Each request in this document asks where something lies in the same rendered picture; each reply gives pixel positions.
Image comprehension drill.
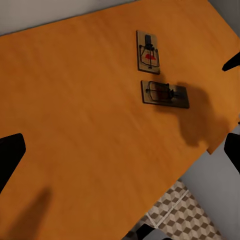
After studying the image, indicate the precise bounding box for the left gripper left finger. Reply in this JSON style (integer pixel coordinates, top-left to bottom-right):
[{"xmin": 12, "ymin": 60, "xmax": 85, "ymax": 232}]
[{"xmin": 0, "ymin": 133, "xmax": 26, "ymax": 193}]

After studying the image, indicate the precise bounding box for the mousetrap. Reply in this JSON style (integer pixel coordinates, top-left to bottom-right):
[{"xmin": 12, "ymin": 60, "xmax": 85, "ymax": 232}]
[
  {"xmin": 141, "ymin": 80, "xmax": 190, "ymax": 109},
  {"xmin": 136, "ymin": 30, "xmax": 160, "ymax": 76}
]

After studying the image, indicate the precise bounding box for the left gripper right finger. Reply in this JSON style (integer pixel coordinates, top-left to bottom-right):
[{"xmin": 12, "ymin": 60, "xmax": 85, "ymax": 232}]
[{"xmin": 224, "ymin": 132, "xmax": 240, "ymax": 173}]

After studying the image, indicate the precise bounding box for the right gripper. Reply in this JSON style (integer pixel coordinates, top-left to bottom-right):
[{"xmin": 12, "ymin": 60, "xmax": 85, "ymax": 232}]
[{"xmin": 222, "ymin": 52, "xmax": 240, "ymax": 72}]

